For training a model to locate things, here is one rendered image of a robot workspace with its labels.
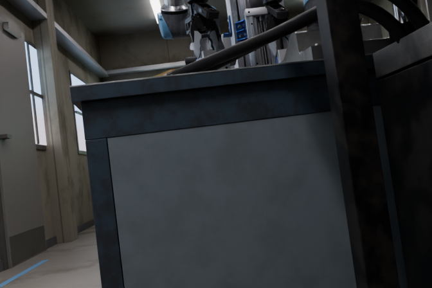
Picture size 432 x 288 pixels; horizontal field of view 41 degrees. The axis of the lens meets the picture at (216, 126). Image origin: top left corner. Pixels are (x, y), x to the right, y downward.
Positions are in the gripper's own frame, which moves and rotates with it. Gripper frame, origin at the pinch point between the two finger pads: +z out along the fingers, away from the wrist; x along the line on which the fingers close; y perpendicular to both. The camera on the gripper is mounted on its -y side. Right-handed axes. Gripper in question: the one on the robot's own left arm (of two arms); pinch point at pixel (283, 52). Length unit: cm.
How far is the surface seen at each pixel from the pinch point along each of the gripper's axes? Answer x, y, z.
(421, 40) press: -1, -96, 15
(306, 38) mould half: 3.2, -39.1, 2.4
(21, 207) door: 168, 307, 51
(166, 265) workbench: 54, -65, 53
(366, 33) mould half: -15.1, -39.0, 3.8
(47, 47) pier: 139, 421, -104
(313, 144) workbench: 14, -64, 32
